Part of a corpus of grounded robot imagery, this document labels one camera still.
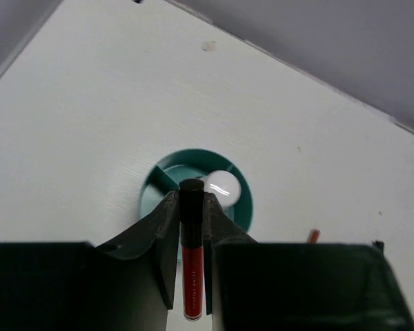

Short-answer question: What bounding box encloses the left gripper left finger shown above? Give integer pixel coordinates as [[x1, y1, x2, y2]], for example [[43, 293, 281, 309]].
[[0, 192, 179, 330]]

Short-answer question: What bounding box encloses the teal round organizer container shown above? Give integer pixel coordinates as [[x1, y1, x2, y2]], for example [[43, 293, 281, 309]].
[[139, 148, 253, 231]]

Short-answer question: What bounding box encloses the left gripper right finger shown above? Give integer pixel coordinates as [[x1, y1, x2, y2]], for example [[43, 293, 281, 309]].
[[203, 194, 414, 330]]

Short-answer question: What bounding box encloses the red lip gloss tube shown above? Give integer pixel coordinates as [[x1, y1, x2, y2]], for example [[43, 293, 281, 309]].
[[179, 178, 204, 321], [307, 229, 321, 244]]

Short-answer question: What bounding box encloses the white round bottle in organizer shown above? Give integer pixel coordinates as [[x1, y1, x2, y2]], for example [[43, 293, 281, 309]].
[[202, 170, 242, 208]]

